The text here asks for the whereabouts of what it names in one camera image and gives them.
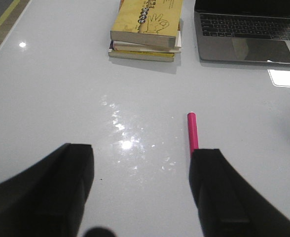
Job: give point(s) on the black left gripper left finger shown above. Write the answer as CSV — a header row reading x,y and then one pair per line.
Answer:
x,y
48,198

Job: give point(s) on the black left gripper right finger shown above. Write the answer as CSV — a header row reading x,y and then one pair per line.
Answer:
x,y
228,206

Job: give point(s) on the pink highlighter pen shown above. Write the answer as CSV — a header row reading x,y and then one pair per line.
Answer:
x,y
192,132

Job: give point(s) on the bottom yellow book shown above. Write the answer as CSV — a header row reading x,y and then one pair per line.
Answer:
x,y
148,56

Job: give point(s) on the yellow book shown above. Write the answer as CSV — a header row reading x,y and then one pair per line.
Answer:
x,y
133,10
148,56

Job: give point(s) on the middle white book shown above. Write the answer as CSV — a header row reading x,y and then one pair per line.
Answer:
x,y
145,47

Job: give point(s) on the grey laptop computer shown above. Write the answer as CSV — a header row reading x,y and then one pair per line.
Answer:
x,y
243,31

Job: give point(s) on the top yellow book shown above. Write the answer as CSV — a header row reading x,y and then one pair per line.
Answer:
x,y
133,10

